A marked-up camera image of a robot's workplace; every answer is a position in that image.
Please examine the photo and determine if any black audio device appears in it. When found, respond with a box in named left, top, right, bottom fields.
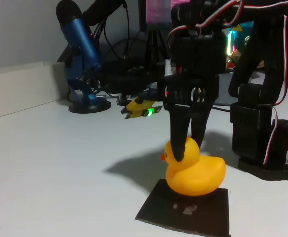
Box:
left=96, top=61, right=165, bottom=96

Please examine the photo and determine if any black camera cable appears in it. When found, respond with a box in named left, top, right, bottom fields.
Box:
left=211, top=105, right=234, bottom=113

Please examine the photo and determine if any small black stand base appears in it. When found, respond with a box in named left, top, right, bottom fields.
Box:
left=116, top=98, right=135, bottom=107

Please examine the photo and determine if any yellow rubber duck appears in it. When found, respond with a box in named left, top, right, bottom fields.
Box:
left=160, top=137, right=226, bottom=197

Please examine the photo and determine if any white framed lit enclosure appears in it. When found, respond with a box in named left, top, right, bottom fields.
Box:
left=222, top=21, right=256, bottom=70

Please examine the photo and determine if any black microphone cable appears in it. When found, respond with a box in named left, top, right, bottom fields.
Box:
left=123, top=4, right=132, bottom=60

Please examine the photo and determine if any black tripod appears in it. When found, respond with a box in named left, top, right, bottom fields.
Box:
left=143, top=29, right=170, bottom=82

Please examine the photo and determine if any grey desk mat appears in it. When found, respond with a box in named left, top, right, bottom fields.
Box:
left=219, top=73, right=236, bottom=104

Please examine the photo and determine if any red white servo cable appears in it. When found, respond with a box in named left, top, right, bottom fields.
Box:
left=262, top=105, right=288, bottom=165
left=167, top=0, right=288, bottom=50

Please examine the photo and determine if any blue desktop microphone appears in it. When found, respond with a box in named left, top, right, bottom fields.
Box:
left=56, top=0, right=112, bottom=114

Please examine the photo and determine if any computer monitor with pink text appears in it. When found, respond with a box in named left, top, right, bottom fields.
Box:
left=138, top=0, right=191, bottom=32

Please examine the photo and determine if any black square pad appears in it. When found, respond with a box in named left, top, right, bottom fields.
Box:
left=135, top=178, right=232, bottom=237

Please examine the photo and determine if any white raised desk ledge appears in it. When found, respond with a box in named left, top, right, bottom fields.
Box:
left=0, top=61, right=69, bottom=121

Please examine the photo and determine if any white green spray bottle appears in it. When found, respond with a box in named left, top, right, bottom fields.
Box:
left=164, top=59, right=173, bottom=76

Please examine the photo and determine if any yellow gripper camera mount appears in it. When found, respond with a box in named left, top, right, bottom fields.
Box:
left=120, top=96, right=163, bottom=120

